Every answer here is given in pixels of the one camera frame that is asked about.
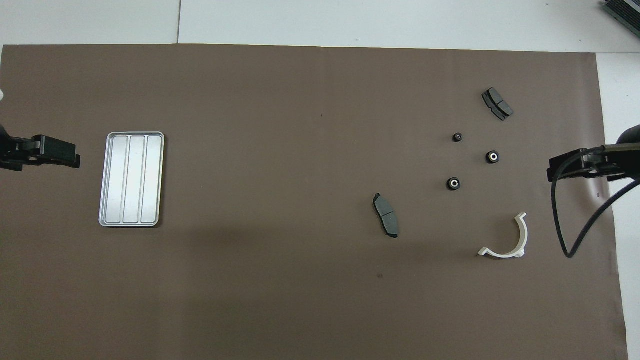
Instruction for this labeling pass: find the black ribbed device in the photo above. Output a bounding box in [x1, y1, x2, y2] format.
[601, 0, 640, 32]

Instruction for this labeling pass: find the white semicircular plastic clamp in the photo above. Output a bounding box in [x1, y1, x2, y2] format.
[477, 212, 529, 259]

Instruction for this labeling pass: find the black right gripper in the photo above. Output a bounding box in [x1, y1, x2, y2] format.
[546, 126, 640, 183]

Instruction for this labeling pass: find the silver metal tray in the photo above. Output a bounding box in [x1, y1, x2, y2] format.
[98, 131, 166, 228]

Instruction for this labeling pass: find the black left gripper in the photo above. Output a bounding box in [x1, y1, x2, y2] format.
[0, 125, 81, 172]

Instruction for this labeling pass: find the dark grey brake pad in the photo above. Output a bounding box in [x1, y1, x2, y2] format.
[481, 87, 515, 122]
[372, 193, 400, 239]

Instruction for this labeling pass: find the brown table mat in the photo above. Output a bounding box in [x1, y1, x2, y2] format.
[0, 44, 630, 360]

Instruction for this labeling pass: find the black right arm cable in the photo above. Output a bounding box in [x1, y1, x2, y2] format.
[550, 142, 640, 259]

